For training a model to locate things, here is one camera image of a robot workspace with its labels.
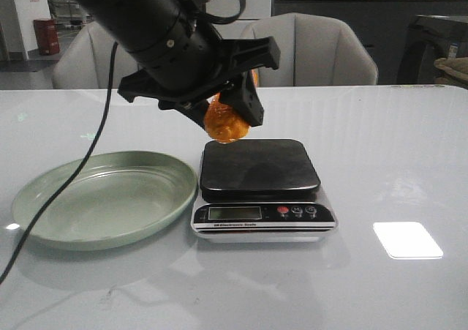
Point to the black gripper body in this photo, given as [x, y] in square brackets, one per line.
[193, 73]

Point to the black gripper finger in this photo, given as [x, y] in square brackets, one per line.
[194, 111]
[241, 95]

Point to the orange corn cob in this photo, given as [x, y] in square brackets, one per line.
[223, 123]

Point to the white drawer cabinet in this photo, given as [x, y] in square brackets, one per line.
[254, 10]

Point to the right grey upholstered chair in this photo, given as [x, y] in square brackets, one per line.
[315, 51]

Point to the grey upholstered chair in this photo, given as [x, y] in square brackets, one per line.
[86, 62]
[315, 51]

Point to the electronic kitchen scale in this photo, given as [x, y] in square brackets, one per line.
[260, 190]

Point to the light green plate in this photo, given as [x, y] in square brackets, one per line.
[117, 199]

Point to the left grey upholstered chair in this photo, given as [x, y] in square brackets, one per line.
[86, 62]

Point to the dark grey counter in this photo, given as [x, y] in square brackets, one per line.
[381, 25]

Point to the red trash bin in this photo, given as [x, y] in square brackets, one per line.
[46, 36]

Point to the dark washing machine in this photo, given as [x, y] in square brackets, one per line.
[431, 37]

